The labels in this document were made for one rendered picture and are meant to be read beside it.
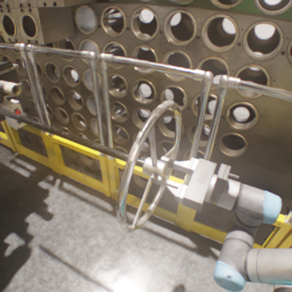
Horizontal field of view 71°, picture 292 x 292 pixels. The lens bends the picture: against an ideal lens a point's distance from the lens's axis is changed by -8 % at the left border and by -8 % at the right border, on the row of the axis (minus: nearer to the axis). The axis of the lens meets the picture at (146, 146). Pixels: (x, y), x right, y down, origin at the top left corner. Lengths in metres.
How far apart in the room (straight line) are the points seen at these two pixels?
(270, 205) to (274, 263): 0.13
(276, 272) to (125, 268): 0.99
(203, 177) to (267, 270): 0.26
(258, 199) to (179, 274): 0.91
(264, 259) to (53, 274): 1.17
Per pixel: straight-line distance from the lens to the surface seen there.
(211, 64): 2.36
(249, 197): 0.58
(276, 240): 1.39
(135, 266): 1.40
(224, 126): 1.90
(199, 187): 0.58
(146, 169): 0.62
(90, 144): 0.71
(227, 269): 0.57
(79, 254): 1.47
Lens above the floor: 1.30
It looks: 38 degrees down
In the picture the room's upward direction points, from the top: 1 degrees clockwise
